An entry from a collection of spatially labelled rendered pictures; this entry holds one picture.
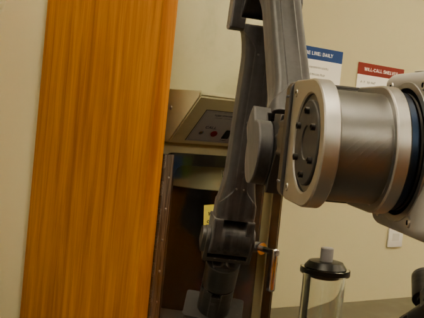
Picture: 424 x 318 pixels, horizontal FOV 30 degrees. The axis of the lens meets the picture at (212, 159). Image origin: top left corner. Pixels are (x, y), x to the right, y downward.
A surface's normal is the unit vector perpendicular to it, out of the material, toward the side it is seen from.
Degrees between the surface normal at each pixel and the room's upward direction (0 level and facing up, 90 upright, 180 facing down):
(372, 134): 74
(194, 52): 90
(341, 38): 90
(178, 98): 90
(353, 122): 63
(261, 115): 46
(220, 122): 135
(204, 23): 90
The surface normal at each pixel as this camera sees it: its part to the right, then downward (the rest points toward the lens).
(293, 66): 0.19, -0.64
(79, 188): -0.80, -0.05
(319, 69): 0.59, 0.10
